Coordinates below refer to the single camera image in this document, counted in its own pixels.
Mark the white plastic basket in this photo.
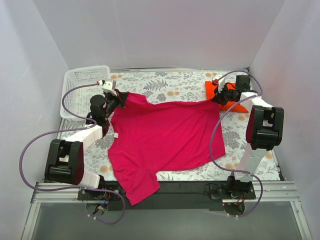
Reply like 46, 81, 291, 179
59, 65, 111, 120

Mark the magenta t shirt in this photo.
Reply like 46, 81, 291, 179
108, 93, 226, 205

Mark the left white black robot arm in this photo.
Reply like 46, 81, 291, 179
44, 91, 129, 200

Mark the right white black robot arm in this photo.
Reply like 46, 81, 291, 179
212, 74, 285, 199

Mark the folded orange t shirt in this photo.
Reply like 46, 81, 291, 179
205, 81, 248, 113

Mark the floral table mat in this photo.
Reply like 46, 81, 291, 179
49, 69, 281, 182

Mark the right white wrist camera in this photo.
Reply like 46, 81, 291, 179
211, 77, 226, 93

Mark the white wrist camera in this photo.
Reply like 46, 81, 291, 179
211, 77, 226, 93
97, 79, 117, 96

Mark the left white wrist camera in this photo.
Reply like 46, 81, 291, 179
97, 79, 117, 96

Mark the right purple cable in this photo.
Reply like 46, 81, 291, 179
209, 70, 264, 218

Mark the purple cable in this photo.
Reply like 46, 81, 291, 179
209, 70, 264, 218
19, 82, 126, 224

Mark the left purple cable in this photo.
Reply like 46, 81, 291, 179
19, 82, 126, 224

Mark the aluminium frame rail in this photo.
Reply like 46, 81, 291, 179
19, 181, 83, 240

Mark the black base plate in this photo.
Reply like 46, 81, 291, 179
77, 181, 256, 211

